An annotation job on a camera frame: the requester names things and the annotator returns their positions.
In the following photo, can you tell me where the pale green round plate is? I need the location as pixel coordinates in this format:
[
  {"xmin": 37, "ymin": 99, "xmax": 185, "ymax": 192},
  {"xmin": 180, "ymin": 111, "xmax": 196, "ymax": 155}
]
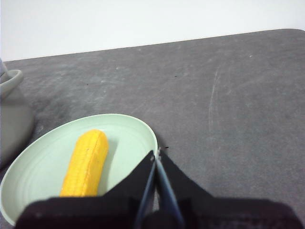
[{"xmin": 0, "ymin": 113, "xmax": 159, "ymax": 226}]

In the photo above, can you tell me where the yellow corn cob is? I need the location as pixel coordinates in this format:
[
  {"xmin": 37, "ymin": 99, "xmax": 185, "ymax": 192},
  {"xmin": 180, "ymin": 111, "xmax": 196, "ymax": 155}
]
[{"xmin": 59, "ymin": 129, "xmax": 110, "ymax": 198}]

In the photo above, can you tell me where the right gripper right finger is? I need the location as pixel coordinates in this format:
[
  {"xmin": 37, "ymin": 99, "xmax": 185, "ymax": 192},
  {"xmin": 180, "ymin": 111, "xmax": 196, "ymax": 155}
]
[{"xmin": 157, "ymin": 152, "xmax": 305, "ymax": 229}]

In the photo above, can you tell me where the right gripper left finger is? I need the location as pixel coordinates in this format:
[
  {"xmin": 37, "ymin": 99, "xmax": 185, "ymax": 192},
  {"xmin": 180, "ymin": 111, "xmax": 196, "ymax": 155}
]
[{"xmin": 16, "ymin": 149, "xmax": 157, "ymax": 229}]

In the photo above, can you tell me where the pale green electric steamer pot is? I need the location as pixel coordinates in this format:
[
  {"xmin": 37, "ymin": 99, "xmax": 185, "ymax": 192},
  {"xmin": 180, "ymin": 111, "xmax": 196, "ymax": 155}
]
[{"xmin": 0, "ymin": 59, "xmax": 35, "ymax": 169}]

